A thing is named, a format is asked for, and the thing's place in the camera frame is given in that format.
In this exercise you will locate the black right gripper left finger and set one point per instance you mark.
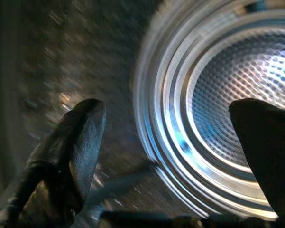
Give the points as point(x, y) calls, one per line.
point(68, 152)

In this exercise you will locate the steel washer drum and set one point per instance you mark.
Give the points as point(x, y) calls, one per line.
point(180, 99)

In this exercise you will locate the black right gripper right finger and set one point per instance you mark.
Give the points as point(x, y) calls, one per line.
point(268, 147)

